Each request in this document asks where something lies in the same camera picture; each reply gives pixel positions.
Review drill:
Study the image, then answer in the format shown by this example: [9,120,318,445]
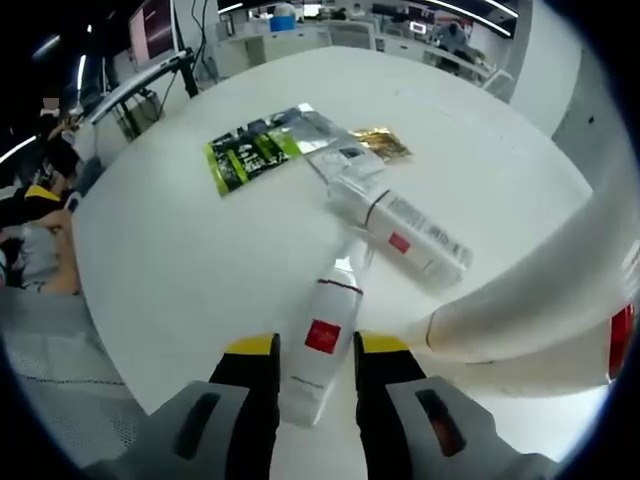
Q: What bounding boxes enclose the gold skincare sachet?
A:
[349,127,415,165]

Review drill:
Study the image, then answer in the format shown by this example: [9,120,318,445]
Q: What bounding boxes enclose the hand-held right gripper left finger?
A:
[82,332,282,480]

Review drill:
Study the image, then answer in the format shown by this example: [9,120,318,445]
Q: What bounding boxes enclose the white office chair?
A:
[480,67,516,100]

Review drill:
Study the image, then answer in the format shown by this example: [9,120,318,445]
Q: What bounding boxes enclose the row of white office desks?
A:
[214,0,511,96]

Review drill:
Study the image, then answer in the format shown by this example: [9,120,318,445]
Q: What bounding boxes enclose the silver green skincare pouch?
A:
[203,103,354,200]

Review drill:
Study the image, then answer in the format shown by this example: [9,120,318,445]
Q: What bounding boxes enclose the white skincare box red square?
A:
[325,183,475,292]

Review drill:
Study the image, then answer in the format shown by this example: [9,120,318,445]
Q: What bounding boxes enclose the white side desk black legs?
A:
[74,47,201,136]

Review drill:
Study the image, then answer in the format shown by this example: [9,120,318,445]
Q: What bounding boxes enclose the monitor with pink screen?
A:
[127,0,177,65]

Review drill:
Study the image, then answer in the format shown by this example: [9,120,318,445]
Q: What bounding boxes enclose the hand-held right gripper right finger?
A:
[352,329,549,480]

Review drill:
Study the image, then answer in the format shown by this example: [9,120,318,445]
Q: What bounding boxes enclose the small white skincare bottle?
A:
[277,238,377,427]

